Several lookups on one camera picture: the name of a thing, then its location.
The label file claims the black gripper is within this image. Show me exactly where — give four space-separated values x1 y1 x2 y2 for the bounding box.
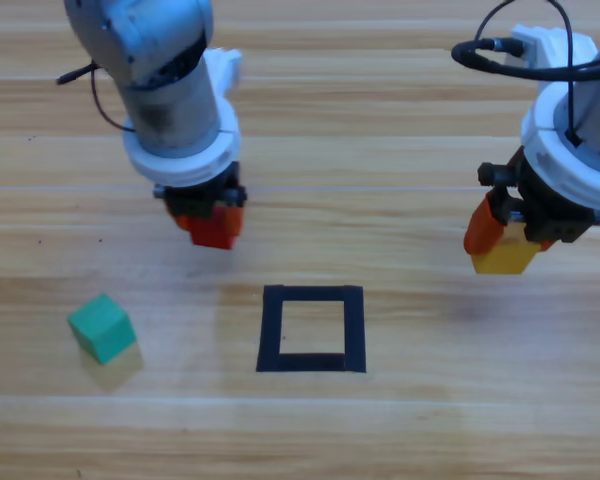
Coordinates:
153 161 248 238
462 147 600 257

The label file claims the thin black wire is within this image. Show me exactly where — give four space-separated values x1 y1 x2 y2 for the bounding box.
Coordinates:
89 63 137 134
474 0 584 147

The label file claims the green wooden cube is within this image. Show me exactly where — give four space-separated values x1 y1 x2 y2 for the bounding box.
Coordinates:
66 293 138 366

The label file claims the black tape square outline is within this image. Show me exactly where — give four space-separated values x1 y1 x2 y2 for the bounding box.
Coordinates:
255 284 368 374

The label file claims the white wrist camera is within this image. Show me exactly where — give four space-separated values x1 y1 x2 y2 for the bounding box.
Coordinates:
203 47 245 97
509 23 600 72

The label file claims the yellow wooden cube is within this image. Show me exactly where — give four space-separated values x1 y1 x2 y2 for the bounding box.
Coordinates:
471 222 542 276

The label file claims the red wooden cube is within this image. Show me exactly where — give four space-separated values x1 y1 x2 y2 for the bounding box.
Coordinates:
189 215 241 252

